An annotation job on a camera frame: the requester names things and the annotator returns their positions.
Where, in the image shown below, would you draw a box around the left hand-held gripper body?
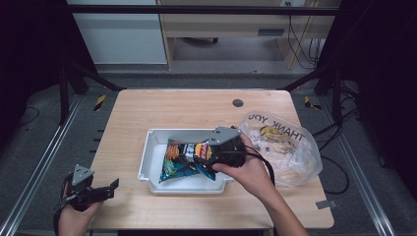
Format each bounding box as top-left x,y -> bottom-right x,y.
66,164 -> 95,211

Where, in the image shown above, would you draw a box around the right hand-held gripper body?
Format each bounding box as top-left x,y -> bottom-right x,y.
205,126 -> 248,168

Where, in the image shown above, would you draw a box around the dark blue chip bag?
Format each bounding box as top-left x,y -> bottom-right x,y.
158,138 -> 217,184

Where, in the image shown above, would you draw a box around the white plastic tray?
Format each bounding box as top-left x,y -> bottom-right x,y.
137,128 -> 236,195

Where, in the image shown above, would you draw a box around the clear plastic bag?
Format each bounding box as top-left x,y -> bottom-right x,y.
238,111 -> 324,188

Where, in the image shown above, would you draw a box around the person's right hand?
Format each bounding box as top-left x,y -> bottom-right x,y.
211,133 -> 276,202

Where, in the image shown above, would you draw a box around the person's left hand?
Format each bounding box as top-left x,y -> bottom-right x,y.
57,181 -> 104,236

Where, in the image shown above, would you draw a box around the grey tape piece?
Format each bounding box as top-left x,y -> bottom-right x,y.
315,199 -> 338,210

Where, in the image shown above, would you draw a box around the light wooden desk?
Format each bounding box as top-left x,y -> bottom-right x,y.
156,0 -> 342,71

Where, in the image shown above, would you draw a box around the white cabinet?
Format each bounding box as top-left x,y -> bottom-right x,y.
67,0 -> 168,65

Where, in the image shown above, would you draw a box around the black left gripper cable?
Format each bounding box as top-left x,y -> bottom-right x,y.
53,172 -> 75,236

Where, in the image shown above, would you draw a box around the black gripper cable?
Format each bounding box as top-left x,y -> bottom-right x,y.
225,126 -> 276,187
53,172 -> 75,236

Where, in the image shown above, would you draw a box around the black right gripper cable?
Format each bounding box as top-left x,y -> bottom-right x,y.
225,126 -> 276,187

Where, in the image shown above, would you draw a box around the aluminium floor rail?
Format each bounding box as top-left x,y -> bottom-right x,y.
0,93 -> 84,236
318,95 -> 397,236

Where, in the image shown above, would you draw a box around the thin black floor cable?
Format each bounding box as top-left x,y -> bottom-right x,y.
17,105 -> 40,128

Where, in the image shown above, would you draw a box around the yellow-handled tool left floor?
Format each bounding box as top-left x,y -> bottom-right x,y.
93,94 -> 107,112

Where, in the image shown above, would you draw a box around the yellow-handled tool floor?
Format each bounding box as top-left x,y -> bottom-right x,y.
93,94 -> 107,112
303,95 -> 323,111

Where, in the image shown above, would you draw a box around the yellow-handled tool right floor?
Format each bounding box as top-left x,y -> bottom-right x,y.
303,95 -> 323,111

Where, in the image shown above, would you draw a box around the black frame strut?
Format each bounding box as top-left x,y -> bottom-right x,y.
280,64 -> 344,126
58,61 -> 126,126

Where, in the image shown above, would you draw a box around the black floor cables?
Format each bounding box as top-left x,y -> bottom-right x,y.
312,81 -> 362,196

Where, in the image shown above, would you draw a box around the black hanging cables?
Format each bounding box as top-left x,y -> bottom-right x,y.
285,1 -> 325,70

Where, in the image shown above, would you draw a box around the black horizontal frame bar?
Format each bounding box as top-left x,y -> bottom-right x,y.
67,4 -> 340,17

